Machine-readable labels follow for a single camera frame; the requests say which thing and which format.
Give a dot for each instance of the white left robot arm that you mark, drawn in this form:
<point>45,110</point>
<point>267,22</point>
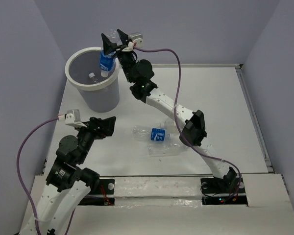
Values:
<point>67,184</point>

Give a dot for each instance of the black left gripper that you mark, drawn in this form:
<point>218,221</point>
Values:
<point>107,127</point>

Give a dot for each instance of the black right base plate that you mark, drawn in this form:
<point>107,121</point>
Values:
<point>211,195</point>

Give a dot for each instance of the clear bottle cream label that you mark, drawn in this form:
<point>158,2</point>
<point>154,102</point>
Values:
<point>169,125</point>

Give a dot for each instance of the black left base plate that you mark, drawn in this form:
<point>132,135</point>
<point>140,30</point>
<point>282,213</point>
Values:
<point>103,195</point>

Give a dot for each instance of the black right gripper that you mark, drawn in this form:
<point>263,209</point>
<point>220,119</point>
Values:
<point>109,47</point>

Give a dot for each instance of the white round plastic bin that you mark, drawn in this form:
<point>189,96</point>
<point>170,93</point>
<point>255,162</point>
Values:
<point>101,97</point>

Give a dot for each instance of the blue label bottle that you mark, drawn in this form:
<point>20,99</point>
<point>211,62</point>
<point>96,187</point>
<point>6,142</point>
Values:
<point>151,134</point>
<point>106,62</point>

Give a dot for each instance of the clear crushed bottle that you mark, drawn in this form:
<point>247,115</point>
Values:
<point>162,149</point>

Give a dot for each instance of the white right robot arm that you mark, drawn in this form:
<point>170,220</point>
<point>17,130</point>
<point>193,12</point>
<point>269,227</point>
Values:
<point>190,124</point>

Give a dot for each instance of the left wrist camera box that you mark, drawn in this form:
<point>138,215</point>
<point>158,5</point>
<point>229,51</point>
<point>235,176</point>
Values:
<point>72,118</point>

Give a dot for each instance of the clear unlabelled bottle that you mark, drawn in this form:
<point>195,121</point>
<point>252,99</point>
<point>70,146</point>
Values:
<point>94,79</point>

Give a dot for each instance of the blue label bottle front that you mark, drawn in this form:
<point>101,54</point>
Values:
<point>106,62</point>

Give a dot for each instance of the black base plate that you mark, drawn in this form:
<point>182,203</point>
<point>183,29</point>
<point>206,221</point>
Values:
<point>211,195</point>
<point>103,195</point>

